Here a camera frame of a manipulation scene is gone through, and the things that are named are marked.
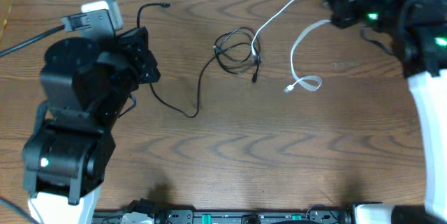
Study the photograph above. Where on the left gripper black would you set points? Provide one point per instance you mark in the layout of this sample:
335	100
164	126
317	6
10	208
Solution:
140	56

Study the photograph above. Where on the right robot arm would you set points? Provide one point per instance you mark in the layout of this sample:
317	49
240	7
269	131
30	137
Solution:
418	32

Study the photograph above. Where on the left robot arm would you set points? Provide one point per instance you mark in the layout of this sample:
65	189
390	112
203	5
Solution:
87	83

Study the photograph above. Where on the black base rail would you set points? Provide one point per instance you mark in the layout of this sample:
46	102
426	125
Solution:
144	211

